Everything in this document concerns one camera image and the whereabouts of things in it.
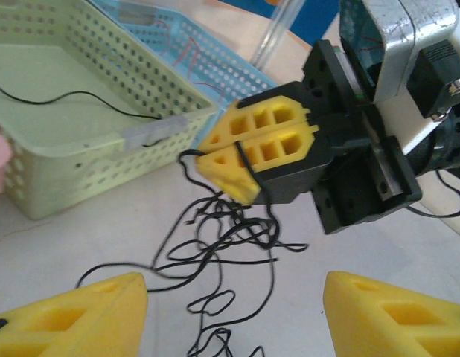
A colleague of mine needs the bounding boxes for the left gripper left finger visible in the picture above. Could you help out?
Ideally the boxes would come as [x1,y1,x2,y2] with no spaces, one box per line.
[0,271,148,357]

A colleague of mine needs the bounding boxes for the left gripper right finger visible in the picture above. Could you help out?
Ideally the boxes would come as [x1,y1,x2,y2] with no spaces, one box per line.
[322,270,460,357]

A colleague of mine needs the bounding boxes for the black wire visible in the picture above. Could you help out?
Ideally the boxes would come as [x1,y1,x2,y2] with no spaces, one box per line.
[185,256,280,357]
[0,78,167,148]
[177,141,309,254]
[77,193,280,295]

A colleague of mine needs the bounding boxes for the orange wire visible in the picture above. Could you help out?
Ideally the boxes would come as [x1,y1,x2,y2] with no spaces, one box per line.
[192,78,231,104]

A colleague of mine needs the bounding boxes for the coloured wires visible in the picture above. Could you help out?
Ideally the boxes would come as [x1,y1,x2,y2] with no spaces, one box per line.
[172,35,202,81]

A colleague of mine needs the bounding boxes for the blue plastic basket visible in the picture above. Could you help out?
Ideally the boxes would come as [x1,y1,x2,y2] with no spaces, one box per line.
[83,0,279,116]

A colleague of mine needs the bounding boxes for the green plastic basket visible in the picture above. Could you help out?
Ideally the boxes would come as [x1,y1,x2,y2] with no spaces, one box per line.
[0,0,219,220]

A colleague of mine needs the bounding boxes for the aluminium corner post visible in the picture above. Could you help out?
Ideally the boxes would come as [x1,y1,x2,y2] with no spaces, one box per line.
[250,0,304,70]

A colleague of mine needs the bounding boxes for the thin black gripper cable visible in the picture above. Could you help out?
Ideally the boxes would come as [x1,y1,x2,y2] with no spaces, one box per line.
[408,170,460,221]

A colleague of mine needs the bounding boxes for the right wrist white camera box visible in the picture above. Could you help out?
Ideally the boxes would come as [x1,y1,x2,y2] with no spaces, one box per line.
[339,0,460,157]

